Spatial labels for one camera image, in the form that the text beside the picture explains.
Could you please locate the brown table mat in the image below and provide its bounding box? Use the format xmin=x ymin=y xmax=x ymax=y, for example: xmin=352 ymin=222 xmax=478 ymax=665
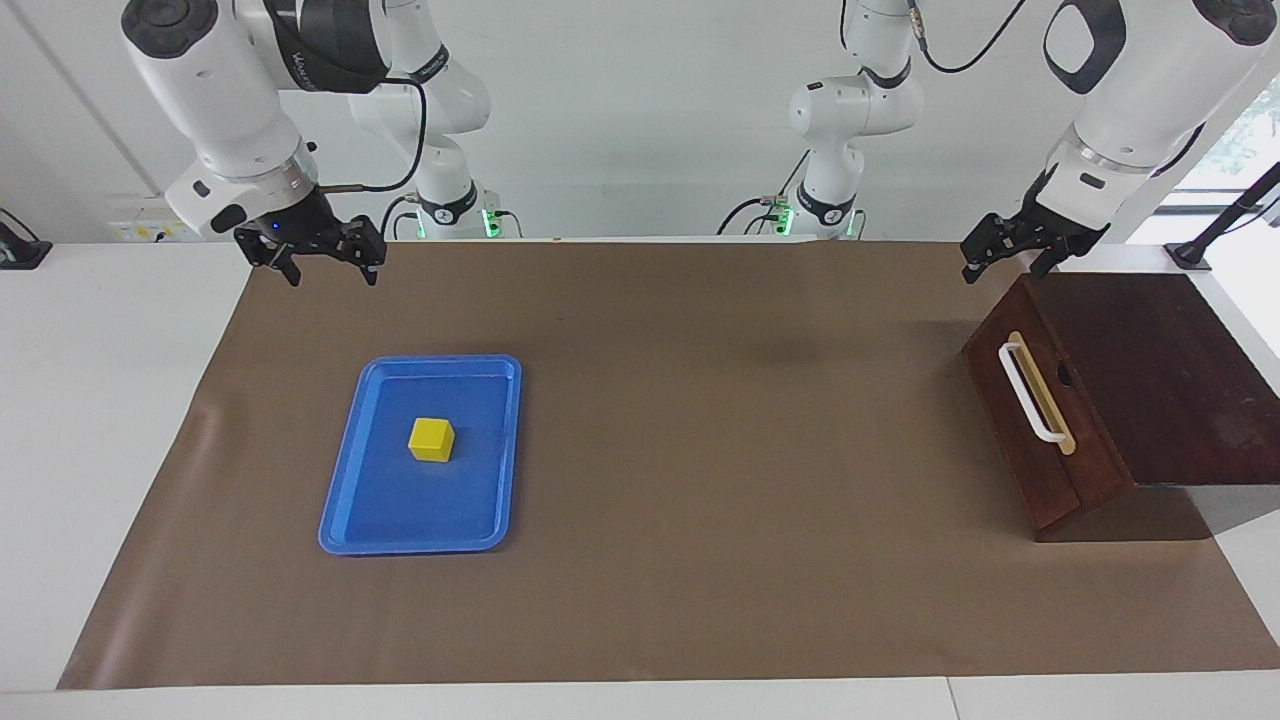
xmin=57 ymin=238 xmax=1280 ymax=691

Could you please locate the white wall socket strip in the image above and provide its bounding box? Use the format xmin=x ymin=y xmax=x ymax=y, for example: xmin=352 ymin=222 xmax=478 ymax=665
xmin=108 ymin=220 xmax=196 ymax=243

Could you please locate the yellow cube block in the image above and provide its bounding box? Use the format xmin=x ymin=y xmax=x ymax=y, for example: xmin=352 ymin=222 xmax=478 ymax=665
xmin=408 ymin=417 xmax=456 ymax=464

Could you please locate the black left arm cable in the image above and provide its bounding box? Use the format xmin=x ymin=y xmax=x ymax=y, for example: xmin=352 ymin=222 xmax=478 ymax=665
xmin=905 ymin=0 xmax=1029 ymax=75

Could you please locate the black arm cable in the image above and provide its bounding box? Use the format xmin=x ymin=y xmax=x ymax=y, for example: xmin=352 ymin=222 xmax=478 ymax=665
xmin=905 ymin=0 xmax=1029 ymax=75
xmin=318 ymin=78 xmax=429 ymax=193

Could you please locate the dark brown wooden cabinet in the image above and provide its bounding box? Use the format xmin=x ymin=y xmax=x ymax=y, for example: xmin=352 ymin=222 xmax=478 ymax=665
xmin=962 ymin=272 xmax=1280 ymax=543

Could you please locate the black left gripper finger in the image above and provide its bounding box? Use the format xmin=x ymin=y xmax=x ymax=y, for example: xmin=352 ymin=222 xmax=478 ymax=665
xmin=1030 ymin=238 xmax=1079 ymax=281
xmin=961 ymin=212 xmax=1033 ymax=286

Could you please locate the blue plastic tray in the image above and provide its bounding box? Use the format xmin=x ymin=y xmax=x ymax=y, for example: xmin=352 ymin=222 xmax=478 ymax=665
xmin=318 ymin=354 xmax=523 ymax=557

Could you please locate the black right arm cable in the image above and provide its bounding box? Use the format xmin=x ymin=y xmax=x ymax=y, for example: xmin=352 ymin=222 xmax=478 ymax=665
xmin=318 ymin=78 xmax=429 ymax=193

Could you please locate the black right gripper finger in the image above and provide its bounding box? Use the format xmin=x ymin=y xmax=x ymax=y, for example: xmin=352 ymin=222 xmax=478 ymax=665
xmin=335 ymin=215 xmax=388 ymax=288
xmin=236 ymin=230 xmax=304 ymax=288

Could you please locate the black base cable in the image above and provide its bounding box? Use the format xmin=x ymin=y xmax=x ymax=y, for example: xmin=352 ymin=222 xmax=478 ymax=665
xmin=716 ymin=150 xmax=813 ymax=237
xmin=379 ymin=193 xmax=521 ymax=241

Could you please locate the white drawer handle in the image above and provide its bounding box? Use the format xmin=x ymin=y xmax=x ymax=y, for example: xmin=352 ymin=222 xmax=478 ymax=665
xmin=998 ymin=340 xmax=1067 ymax=443

